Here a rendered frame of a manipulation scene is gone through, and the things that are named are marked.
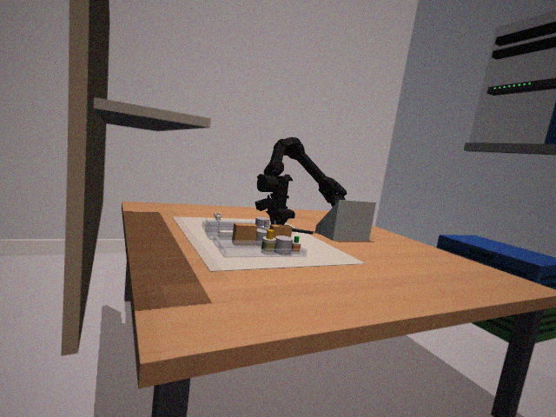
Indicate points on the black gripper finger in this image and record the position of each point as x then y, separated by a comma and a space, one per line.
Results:
280, 221
272, 219

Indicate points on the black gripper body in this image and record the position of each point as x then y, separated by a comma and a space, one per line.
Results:
280, 207

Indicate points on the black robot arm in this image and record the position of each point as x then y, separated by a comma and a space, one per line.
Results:
272, 182

